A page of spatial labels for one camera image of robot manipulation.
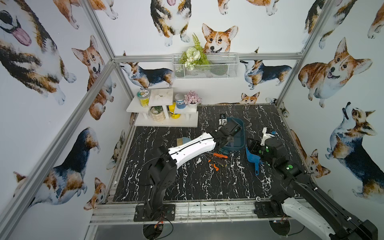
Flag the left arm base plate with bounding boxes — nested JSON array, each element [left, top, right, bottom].
[[134, 204, 176, 222]]

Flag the white wire wall basket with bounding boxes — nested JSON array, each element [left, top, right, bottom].
[[172, 53, 240, 80]]

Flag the blue cylindrical can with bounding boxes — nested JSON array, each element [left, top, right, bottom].
[[175, 94, 186, 109]]

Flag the aluminium front rail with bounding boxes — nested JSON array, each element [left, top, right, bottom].
[[90, 200, 282, 226]]

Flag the white tiered wooden shelf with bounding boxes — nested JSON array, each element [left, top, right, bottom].
[[127, 88, 199, 128]]

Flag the yellow capsule container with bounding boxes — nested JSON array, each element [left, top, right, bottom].
[[168, 102, 181, 119]]

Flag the orange black screwdriver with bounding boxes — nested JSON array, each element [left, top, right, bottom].
[[208, 153, 228, 159]]

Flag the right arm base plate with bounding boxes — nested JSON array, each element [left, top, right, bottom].
[[254, 200, 285, 219]]

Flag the artificial green white flowers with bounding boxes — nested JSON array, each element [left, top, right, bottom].
[[174, 32, 229, 77]]

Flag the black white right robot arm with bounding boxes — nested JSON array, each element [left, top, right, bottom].
[[246, 134, 379, 240]]

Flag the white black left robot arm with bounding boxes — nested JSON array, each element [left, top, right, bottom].
[[142, 120, 243, 220]]

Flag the blue plastic dustpan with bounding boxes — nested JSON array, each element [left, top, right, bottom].
[[246, 146, 261, 176]]

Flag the white pot pink flowers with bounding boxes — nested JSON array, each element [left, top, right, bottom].
[[185, 91, 202, 110]]

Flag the light blue hand brush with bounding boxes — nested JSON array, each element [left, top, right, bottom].
[[177, 137, 191, 147]]

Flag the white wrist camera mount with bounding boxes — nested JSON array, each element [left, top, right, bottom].
[[261, 127, 276, 146]]

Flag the dark teal storage box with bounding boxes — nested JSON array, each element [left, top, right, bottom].
[[222, 117, 246, 151]]

